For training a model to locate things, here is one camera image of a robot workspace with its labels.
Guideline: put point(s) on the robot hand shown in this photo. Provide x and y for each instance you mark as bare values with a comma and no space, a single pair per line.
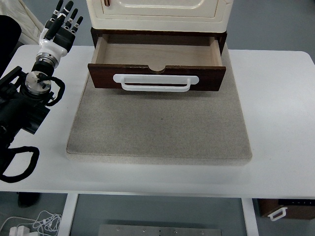
57,48

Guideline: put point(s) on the white table leg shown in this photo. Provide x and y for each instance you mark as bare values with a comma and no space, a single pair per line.
67,216
249,218

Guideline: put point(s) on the white charger plug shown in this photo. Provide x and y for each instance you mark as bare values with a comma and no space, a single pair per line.
19,231

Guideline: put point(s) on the dark wood drawer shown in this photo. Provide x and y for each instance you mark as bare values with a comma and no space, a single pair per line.
103,78

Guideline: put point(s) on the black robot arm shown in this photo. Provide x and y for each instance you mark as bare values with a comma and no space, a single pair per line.
14,110

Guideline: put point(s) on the brown wooden box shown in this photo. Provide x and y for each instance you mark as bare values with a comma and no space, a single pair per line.
300,212

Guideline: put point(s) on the black rounded object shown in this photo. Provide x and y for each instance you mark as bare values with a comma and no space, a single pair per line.
8,37

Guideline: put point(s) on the black control panel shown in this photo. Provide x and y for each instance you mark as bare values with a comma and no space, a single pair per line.
295,202

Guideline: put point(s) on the cream quilted object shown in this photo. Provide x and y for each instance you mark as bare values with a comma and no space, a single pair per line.
28,24

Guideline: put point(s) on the grey felt mat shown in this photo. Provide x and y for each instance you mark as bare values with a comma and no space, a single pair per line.
160,127

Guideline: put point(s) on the cream cabinet with door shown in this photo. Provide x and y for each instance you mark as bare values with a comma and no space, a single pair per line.
160,23

